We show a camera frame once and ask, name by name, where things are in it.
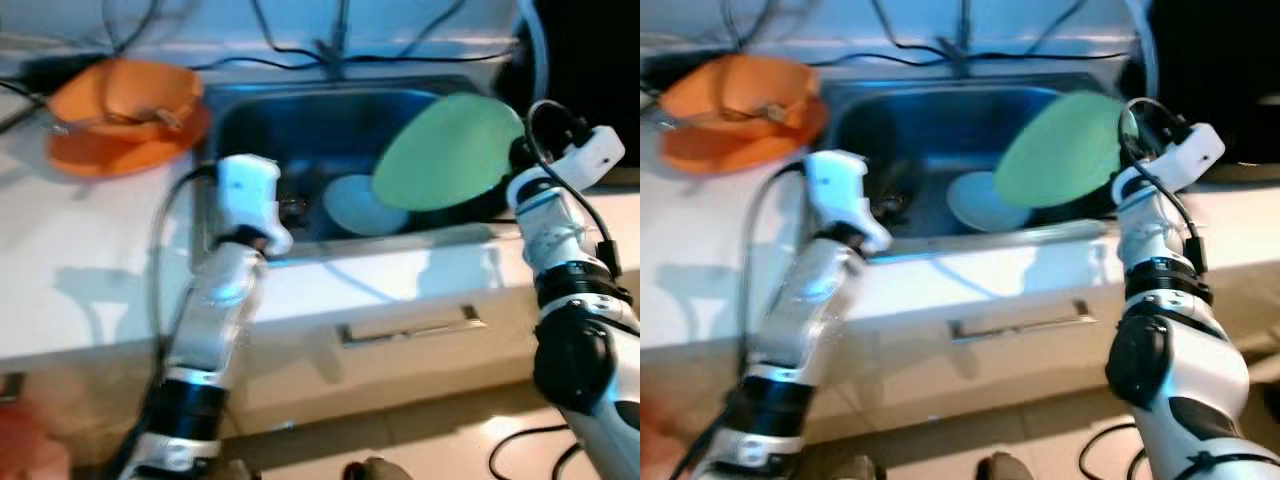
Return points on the white ceramic bowl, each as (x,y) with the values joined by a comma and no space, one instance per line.
(355,205)
(980,200)

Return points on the light green plate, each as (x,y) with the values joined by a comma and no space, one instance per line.
(450,150)
(1065,150)

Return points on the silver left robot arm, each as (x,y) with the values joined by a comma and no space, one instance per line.
(215,320)
(810,320)

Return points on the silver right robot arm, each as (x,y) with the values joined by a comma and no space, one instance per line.
(560,240)
(1160,240)

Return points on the stainless steel sink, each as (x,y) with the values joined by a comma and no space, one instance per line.
(280,130)
(900,125)

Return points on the large black appliance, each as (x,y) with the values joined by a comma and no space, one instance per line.
(1220,60)
(600,60)

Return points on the silver metal fork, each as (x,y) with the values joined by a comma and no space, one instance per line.
(775,112)
(165,117)

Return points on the grey metal faucet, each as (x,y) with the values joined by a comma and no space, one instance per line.
(333,50)
(958,48)

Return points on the orange plate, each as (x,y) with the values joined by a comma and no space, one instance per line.
(120,158)
(735,152)

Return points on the silver metal spoon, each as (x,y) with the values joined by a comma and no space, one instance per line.
(705,118)
(95,124)

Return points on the orange plastic bowl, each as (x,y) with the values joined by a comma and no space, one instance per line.
(125,85)
(740,80)

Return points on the glossy white cabinet door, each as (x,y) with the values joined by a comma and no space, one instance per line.
(430,380)
(1020,380)

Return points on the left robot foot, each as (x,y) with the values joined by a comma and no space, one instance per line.
(352,471)
(857,469)

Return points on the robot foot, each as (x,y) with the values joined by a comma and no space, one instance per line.
(352,471)
(1002,468)
(857,469)
(390,470)

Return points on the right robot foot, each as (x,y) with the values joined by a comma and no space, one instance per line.
(1002,468)
(390,470)

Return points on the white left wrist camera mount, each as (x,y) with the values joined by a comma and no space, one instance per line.
(840,190)
(248,190)

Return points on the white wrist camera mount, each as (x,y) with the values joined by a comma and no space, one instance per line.
(1195,155)
(248,190)
(595,155)
(840,190)

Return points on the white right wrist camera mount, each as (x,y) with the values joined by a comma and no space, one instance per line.
(595,155)
(1195,155)

